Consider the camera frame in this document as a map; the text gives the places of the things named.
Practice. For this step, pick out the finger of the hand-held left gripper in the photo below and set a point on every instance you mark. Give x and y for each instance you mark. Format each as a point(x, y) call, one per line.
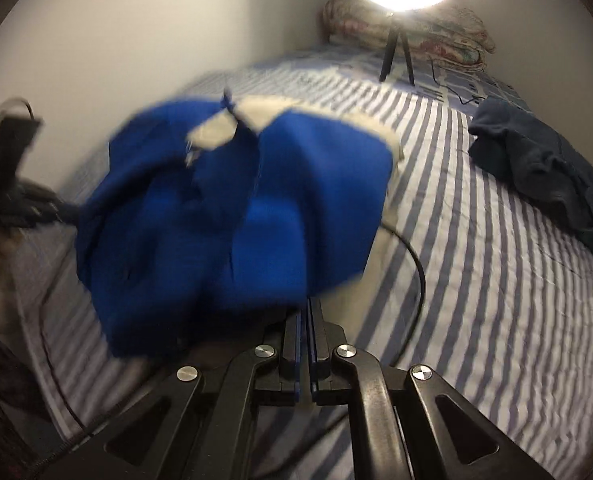
point(46, 205)

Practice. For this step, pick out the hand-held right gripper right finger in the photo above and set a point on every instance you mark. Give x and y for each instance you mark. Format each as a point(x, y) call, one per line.
point(321, 360)

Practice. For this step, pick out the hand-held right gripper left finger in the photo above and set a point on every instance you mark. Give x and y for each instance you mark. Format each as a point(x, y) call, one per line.
point(296, 360)

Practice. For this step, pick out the beige and blue work jacket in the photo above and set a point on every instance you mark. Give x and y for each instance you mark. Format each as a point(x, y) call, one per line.
point(301, 185)

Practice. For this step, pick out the dark blue garment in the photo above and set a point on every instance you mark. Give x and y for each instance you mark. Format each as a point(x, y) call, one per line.
point(536, 160)

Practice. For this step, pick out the folded floral quilt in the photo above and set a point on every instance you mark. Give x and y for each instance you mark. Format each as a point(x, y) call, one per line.
point(456, 40)

